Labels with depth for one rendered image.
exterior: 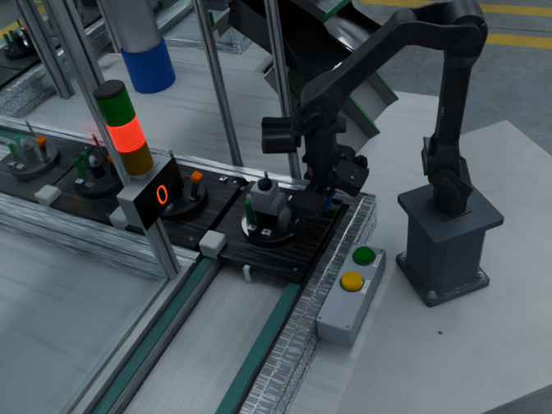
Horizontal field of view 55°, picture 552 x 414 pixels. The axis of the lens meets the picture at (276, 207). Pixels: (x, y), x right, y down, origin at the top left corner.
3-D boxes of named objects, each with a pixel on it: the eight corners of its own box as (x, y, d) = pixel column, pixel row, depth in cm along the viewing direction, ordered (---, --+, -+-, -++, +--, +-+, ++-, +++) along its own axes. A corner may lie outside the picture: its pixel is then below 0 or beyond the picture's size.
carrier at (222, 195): (247, 184, 132) (237, 144, 123) (195, 254, 117) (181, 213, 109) (168, 166, 142) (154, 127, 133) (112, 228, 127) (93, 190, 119)
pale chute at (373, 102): (388, 106, 142) (399, 98, 138) (363, 132, 135) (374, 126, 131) (319, 23, 138) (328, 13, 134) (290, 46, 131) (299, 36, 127)
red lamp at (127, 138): (151, 136, 88) (142, 112, 85) (133, 154, 85) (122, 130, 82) (127, 131, 90) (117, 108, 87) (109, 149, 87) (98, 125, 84)
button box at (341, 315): (385, 267, 114) (385, 248, 110) (351, 348, 101) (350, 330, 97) (354, 259, 117) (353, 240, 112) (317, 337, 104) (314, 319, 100)
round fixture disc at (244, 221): (315, 210, 119) (314, 204, 118) (288, 255, 111) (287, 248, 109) (259, 197, 125) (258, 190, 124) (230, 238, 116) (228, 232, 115)
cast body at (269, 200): (287, 203, 114) (282, 178, 109) (278, 217, 112) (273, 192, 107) (252, 195, 118) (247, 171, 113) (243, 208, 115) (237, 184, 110)
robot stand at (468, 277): (490, 285, 112) (506, 218, 98) (428, 309, 110) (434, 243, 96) (452, 238, 122) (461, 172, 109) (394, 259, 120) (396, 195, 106)
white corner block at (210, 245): (229, 246, 118) (226, 233, 115) (219, 260, 115) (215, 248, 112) (211, 241, 120) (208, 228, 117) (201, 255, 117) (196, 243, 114)
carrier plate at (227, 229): (343, 206, 122) (343, 200, 120) (301, 286, 107) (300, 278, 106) (252, 186, 131) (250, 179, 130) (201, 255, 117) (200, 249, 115)
